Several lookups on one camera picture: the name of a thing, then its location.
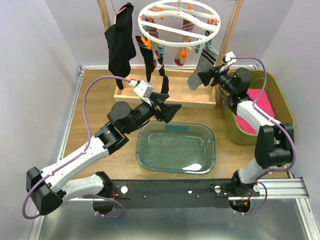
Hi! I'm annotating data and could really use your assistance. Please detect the grey sock black stripes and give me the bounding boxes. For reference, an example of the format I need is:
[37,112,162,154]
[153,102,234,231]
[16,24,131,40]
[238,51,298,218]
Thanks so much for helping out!
[187,45,219,91]

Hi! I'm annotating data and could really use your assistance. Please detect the olive green bin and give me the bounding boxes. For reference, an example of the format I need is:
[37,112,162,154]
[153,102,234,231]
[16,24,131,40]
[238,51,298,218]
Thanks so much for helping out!
[220,69,295,145]

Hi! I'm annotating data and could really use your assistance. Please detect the large black hanging cloth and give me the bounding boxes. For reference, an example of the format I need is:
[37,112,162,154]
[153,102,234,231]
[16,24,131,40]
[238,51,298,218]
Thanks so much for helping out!
[104,2,136,78]

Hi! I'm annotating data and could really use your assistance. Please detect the clear plastic tub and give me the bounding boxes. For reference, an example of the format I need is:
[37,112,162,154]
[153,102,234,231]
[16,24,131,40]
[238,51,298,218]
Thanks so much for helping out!
[135,120,216,175]

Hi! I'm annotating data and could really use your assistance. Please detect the wooden rack frame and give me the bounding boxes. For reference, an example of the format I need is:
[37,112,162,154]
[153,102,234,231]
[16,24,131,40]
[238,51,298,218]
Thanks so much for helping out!
[97,0,244,109]

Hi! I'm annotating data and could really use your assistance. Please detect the beige purple striped sock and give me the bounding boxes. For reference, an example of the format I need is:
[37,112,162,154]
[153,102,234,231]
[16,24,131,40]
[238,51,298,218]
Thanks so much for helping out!
[143,21,163,68]

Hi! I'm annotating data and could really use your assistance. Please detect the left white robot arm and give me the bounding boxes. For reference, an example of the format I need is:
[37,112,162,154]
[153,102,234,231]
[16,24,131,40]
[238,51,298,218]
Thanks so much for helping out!
[22,92,182,216]

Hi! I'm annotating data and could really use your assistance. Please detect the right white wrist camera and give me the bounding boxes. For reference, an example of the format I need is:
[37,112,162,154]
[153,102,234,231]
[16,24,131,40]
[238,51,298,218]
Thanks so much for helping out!
[217,51,237,73]

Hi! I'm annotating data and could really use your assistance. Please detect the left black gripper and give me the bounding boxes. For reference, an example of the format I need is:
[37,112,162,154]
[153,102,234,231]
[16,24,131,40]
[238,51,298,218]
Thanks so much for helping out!
[125,92,182,135]

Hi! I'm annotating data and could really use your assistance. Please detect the pink folded cloth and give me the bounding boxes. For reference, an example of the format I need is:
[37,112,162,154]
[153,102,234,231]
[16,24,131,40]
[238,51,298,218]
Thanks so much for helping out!
[233,89,277,135]

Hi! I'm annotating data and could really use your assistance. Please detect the black sock tan stripes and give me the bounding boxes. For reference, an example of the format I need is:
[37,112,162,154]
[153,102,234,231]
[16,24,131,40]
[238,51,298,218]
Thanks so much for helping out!
[135,35,157,82]

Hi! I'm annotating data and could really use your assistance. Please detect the white round clip hanger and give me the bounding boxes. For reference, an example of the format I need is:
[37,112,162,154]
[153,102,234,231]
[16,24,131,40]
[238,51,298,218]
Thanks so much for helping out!
[137,0,222,48]

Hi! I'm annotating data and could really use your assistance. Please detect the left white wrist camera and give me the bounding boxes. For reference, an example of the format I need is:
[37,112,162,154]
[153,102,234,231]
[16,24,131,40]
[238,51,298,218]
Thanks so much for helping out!
[133,80,154,99]

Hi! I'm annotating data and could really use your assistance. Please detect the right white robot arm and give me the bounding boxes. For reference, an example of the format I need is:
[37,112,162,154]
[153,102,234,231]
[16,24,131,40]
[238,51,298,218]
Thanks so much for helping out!
[197,66,297,196]

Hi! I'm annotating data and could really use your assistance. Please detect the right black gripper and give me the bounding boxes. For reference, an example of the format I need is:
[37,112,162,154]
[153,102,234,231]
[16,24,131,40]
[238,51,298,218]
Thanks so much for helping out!
[196,63,236,95]

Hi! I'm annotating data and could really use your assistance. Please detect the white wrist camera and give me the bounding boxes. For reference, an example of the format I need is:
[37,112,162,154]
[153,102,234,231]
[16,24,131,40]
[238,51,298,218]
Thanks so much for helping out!
[133,80,154,99]
[217,51,237,73]

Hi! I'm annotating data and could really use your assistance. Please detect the aluminium rail frame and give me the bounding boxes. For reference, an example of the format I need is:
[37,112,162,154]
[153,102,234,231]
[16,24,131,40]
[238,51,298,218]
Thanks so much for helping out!
[28,65,320,240]

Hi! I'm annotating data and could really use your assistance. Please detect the black mounting base plate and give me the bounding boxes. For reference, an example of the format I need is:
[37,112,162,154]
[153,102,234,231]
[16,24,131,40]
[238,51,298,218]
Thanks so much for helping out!
[112,178,260,210]

